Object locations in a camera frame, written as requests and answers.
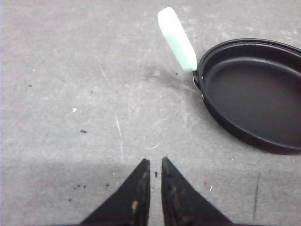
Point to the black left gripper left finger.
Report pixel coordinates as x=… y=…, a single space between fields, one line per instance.
x=129 y=205

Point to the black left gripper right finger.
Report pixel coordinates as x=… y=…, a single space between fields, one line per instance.
x=182 y=205

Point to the black pan with mint handle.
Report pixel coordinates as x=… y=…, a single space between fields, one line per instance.
x=250 y=86

